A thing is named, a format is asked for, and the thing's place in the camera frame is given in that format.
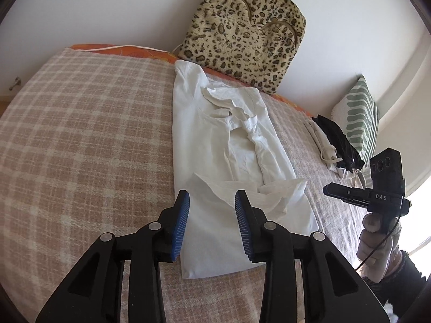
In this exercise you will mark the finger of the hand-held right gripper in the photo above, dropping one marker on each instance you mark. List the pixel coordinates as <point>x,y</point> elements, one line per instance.
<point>340,191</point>

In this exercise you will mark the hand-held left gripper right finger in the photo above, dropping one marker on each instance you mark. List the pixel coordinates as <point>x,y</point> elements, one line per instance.
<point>243,222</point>

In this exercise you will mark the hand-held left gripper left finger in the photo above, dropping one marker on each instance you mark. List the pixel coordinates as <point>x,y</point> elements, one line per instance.
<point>180,222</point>

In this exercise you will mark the white t-shirt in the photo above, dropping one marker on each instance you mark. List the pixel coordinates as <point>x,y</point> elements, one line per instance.
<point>202,141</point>

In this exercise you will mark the person's right forearm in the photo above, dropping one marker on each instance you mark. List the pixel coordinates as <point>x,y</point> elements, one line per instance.
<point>400,276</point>

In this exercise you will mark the person's right hand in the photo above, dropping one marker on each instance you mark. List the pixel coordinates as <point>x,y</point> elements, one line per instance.
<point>373,245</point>

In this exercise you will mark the black folded garment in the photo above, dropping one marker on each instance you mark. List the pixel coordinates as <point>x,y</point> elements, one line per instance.
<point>340,141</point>

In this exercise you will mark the beige folded garment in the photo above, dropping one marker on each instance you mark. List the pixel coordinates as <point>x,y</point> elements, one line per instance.
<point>318,138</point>

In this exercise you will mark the green patterned white pillow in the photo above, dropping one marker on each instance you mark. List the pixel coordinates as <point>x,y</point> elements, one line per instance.
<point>357,121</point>

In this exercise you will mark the pink plaid blanket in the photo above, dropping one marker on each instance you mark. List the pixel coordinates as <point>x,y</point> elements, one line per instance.
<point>84,141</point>

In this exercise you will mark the leopard print cushion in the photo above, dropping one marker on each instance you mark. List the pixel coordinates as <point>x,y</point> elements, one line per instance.
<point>242,40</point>

